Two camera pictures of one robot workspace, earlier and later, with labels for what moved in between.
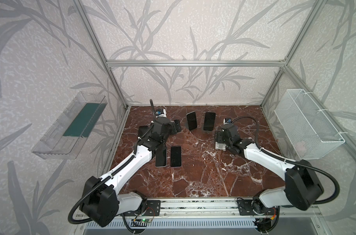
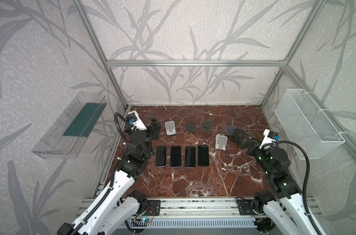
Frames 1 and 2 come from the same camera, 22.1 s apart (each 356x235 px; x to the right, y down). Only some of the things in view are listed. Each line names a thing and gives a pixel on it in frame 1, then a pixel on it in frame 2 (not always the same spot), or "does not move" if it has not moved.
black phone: (209, 121) → (203, 155)
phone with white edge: (175, 156) does not move
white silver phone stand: (220, 146) does not move
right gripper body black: (220, 138) → (239, 135)
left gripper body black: (174, 126) → (153, 129)
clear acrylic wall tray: (66, 134) does not move
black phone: (191, 121) → (190, 156)
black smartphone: (161, 158) does not move
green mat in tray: (83, 122) does not move
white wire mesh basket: (309, 134) does not move
